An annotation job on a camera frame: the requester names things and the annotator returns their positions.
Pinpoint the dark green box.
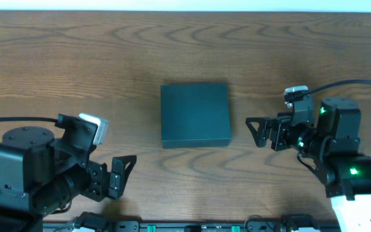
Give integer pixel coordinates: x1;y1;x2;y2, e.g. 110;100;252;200
160;82;232;149

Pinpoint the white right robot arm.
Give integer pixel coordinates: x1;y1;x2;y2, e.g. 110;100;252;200
245;97;371;231

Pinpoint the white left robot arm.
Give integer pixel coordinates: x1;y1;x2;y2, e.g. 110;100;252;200
0;127;137;231

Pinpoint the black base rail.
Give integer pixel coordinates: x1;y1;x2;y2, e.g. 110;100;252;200
43;212;341;232

